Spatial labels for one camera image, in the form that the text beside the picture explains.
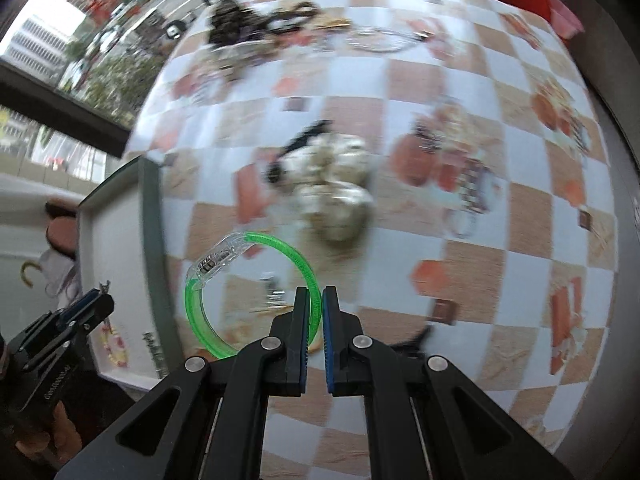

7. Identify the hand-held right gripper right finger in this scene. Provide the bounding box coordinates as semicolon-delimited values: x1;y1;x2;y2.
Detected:
323;286;576;480

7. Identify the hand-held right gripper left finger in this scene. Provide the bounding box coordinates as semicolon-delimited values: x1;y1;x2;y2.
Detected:
37;287;309;480

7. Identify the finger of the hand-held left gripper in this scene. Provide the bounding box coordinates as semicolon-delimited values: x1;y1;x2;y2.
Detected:
55;288;104;322
70;293;115;334

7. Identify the grey cardboard box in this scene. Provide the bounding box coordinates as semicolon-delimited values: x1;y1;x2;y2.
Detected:
77;156;179;392

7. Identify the green translucent bracelet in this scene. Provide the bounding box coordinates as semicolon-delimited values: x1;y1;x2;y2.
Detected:
184;230;322;360

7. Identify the person's left hand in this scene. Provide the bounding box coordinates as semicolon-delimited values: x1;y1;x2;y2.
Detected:
15;401;84;472

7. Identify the brown slipper pink sole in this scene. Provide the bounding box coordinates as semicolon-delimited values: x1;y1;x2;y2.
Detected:
46;216;79;262
45;199;78;220

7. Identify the checkered printed tablecloth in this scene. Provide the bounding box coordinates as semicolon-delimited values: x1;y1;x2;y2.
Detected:
125;0;622;480

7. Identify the black hair clip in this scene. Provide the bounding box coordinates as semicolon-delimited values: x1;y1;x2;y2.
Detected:
267;120;334;183

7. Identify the leopard print scrunchie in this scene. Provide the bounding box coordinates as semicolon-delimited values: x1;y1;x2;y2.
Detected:
206;0;262;47

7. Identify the black gold hair accessory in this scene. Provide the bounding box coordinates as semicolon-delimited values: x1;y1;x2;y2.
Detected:
269;1;322;32

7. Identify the pink plastic object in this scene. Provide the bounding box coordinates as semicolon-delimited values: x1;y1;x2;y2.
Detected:
549;0;584;41

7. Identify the yellow pink bead bracelet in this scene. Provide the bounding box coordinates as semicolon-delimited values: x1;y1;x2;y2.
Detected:
102;324;130;367

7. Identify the dark window frame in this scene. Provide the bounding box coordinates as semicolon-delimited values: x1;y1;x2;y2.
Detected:
0;57;132;157

